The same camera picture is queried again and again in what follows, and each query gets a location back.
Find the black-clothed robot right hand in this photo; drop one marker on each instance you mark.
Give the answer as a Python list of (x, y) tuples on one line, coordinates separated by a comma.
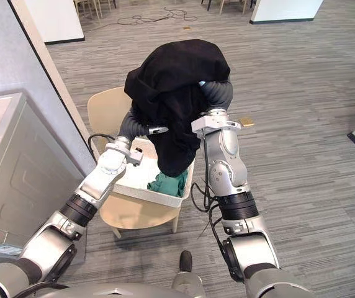
[(219, 93)]

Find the black-clothed robot left hand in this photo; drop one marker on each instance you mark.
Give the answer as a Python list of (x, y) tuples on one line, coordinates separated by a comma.
[(127, 125)]

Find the black garment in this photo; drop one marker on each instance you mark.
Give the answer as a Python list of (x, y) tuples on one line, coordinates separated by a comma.
[(177, 93)]

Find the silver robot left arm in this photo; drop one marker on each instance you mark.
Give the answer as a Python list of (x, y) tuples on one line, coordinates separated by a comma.
[(109, 169)]

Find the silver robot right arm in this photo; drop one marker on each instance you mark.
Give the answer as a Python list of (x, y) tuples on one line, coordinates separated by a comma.
[(227, 174)]

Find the white plastic laundry basket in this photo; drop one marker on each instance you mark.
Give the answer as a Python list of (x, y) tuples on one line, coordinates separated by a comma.
[(140, 183)]

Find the silver washing machine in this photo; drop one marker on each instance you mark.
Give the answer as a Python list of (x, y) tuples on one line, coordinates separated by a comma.
[(19, 174)]

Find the label sticker on washing machine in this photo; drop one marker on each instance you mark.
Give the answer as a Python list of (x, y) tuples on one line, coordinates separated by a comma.
[(5, 250)]

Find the beige wooden chair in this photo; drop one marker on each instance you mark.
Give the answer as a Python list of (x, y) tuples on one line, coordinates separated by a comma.
[(109, 105)]

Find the brass floor outlet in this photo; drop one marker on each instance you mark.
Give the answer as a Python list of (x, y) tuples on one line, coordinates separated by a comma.
[(247, 122)]

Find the green garment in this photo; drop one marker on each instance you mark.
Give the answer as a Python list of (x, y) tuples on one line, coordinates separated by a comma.
[(168, 184)]

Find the dark-legged chairs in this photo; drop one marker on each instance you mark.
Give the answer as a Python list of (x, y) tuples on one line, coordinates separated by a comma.
[(227, 4)]

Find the wooden chairs with thin legs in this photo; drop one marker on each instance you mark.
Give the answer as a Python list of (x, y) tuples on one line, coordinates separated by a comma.
[(95, 6)]

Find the silver robot leg, dark foot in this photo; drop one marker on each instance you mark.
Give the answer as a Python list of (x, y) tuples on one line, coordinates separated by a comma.
[(186, 270)]

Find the silver robot torso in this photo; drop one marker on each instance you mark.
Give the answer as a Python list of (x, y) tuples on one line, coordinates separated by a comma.
[(103, 290)]

